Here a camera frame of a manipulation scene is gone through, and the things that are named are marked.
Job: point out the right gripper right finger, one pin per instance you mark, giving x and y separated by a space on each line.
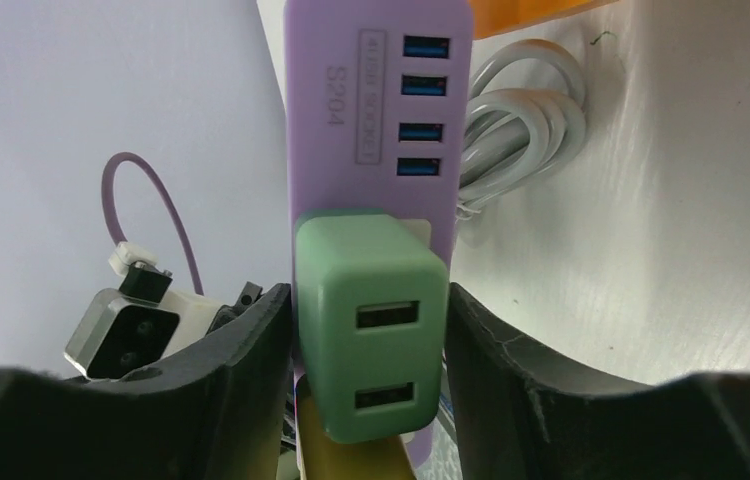
525 411

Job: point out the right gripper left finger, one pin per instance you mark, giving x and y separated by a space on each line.
213 410

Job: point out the orange power strip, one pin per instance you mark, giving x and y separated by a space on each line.
496 17

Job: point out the purple power strip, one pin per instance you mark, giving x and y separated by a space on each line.
375 104

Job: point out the yellow plug adapter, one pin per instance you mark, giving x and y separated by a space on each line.
319 457

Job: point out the green plug adapter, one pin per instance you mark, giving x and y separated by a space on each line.
371 301

